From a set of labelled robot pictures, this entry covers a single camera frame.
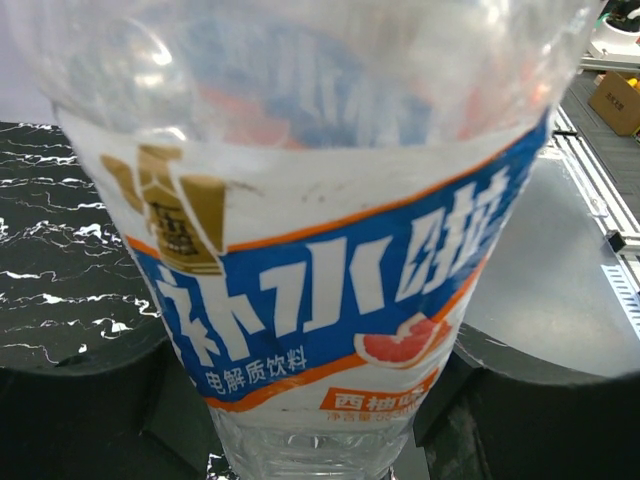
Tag labelled clear plastic bottle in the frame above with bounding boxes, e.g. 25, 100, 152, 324
6, 1, 601, 479

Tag cardboard box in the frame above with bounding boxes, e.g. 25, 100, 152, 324
588, 71, 639, 136

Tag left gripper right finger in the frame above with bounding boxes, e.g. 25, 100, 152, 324
413, 325, 639, 479

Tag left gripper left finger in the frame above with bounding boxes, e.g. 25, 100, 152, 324
1, 341, 223, 479

